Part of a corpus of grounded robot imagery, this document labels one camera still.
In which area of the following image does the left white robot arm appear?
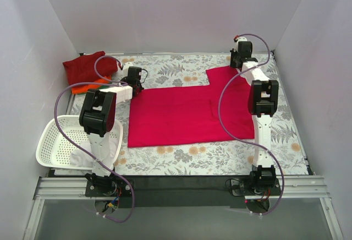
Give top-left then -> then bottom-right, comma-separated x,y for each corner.
79,65 -> 144,177

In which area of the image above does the white garment in basket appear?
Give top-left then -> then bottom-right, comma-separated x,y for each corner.
69,139 -> 118,168

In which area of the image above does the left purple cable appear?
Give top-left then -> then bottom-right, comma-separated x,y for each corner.
54,55 -> 136,223

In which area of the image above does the white plastic laundry basket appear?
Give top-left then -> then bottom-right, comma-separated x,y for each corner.
35,114 -> 124,170

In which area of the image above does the floral tablecloth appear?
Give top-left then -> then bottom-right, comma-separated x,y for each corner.
65,53 -> 311,177

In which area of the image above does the dark red folded shirt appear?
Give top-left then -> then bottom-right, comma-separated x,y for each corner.
63,51 -> 118,85

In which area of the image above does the aluminium frame rail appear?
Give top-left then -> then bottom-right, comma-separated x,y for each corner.
24,175 -> 343,239

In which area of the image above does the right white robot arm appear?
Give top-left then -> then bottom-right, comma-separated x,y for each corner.
230,36 -> 279,195

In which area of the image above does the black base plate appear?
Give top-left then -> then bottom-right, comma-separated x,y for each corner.
85,174 -> 282,209

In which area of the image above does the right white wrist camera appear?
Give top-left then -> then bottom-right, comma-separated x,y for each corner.
233,35 -> 247,43

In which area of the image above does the orange folded shirt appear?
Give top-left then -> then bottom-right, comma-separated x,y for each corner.
71,75 -> 112,95

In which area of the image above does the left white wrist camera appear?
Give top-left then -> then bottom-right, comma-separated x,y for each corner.
118,62 -> 133,77

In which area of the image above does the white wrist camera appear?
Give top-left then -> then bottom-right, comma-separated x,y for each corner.
233,35 -> 247,43
118,62 -> 133,77

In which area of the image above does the pink t shirt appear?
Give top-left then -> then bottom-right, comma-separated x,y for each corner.
128,67 -> 255,148

